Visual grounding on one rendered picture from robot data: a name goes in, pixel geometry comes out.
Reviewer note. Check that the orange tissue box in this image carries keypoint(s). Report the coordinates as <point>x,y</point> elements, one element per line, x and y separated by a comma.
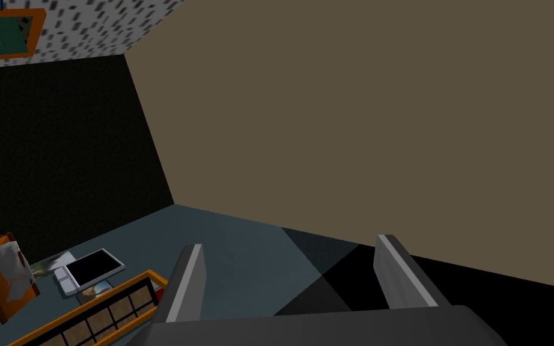
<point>5,278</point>

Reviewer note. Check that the orange framed green picture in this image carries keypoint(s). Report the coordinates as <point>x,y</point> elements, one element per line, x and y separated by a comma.
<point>0,34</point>

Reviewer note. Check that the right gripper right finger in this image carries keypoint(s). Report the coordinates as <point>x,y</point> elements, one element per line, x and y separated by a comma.
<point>402,278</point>

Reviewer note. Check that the white tablet with black screen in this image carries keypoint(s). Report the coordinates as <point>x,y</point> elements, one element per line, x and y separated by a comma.
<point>89,270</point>

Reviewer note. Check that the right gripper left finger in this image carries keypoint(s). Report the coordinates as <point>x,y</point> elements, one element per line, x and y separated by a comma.
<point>186,283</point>

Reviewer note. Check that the orange framed wooden tray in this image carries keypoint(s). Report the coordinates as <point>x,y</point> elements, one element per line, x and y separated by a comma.
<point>99,315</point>

